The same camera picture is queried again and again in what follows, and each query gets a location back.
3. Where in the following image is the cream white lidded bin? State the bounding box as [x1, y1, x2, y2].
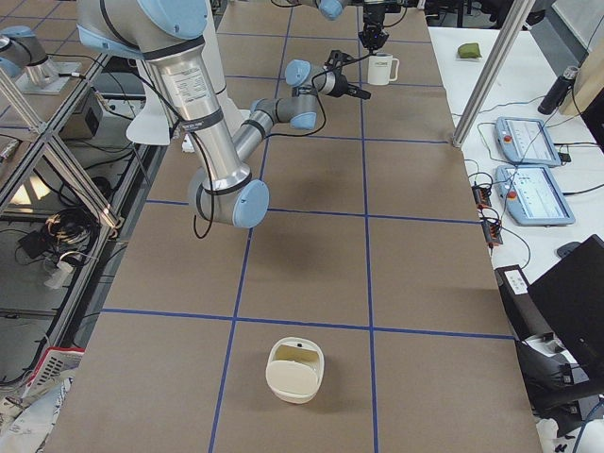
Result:
[265, 337, 325, 404]

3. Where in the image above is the white mug with handle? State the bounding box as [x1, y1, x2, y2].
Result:
[367, 53, 400, 86]

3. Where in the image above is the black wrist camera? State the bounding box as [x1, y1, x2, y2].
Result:
[324, 49, 356, 73]

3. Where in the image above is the green cloth pouch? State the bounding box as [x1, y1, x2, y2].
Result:
[457, 42, 482, 59]

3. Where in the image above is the near teach pendant tablet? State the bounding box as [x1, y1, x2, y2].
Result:
[495, 164, 576, 227]

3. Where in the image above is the far teach pendant tablet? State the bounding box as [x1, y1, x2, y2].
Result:
[495, 117, 562, 167]

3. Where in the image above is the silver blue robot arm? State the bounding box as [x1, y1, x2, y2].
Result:
[76, 1, 371, 228]
[272, 0, 407, 53]

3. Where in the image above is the black water bottle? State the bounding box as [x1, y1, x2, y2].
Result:
[537, 66, 579, 115]

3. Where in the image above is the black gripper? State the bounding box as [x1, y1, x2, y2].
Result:
[361, 3, 388, 46]
[329, 75, 371, 100]

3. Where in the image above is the black box with label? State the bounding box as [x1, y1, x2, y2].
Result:
[495, 264, 550, 341]

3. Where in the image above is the teach pendant tablet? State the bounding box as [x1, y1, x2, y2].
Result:
[495, 117, 562, 167]
[495, 164, 576, 227]

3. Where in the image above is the black computer mouse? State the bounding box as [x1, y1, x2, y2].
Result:
[556, 242, 580, 259]

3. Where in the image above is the aluminium frame post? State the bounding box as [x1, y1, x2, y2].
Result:
[452, 0, 535, 148]

